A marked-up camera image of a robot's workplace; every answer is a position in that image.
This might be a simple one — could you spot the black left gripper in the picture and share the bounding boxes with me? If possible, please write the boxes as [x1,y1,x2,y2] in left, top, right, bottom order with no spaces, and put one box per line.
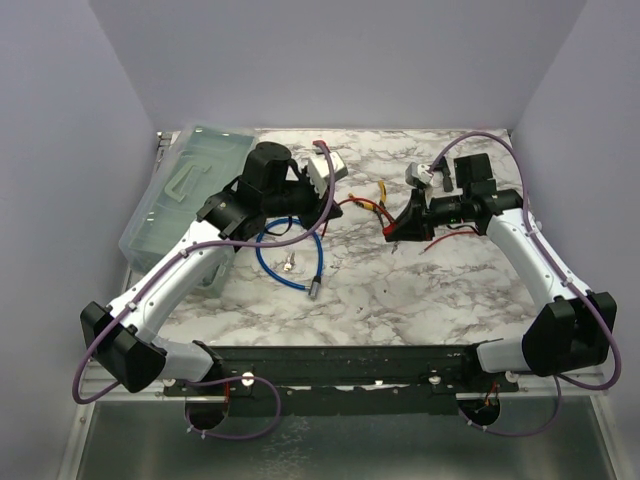
[264,168,344,233]

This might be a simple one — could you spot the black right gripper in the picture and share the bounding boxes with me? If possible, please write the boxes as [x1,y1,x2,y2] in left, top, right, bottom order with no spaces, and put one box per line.
[387,188,471,242]

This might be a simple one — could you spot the red cable lock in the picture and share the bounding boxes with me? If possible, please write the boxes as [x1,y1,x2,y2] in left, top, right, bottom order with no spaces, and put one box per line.
[338,195,479,253]

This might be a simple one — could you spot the small silver key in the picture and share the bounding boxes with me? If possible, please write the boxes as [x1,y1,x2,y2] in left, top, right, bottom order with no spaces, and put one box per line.
[283,252,295,272]

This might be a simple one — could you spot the blue cable lock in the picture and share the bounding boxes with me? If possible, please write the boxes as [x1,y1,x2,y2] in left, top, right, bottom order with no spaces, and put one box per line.
[255,217,324,301]

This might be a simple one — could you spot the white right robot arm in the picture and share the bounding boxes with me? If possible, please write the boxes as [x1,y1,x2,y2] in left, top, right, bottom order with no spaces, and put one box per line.
[383,154,617,392]

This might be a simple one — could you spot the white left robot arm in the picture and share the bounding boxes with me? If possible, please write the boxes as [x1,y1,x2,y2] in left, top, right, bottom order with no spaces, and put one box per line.
[80,140,348,395]

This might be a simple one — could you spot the black t-shaped tool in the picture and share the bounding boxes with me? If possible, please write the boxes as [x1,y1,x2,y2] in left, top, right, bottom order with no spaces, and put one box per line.
[434,157,454,193]

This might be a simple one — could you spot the clear plastic storage box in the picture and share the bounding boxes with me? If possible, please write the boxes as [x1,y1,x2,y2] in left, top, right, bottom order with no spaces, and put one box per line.
[119,124,257,274]

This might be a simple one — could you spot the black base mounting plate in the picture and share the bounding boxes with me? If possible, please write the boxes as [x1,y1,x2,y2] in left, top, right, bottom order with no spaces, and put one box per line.
[164,346,518,416]

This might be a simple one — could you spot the yellow handled pliers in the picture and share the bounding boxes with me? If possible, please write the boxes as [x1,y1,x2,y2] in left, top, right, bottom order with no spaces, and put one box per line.
[348,179,396,226]

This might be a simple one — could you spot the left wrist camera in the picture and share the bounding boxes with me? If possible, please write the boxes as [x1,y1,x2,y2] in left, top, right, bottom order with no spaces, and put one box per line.
[307,152,348,198]

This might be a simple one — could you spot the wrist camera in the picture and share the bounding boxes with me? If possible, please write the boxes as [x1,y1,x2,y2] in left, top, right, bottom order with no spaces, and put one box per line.
[307,152,348,198]
[405,162,433,189]

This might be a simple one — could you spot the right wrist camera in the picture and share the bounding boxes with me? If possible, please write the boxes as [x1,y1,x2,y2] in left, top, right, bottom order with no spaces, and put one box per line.
[405,162,433,189]

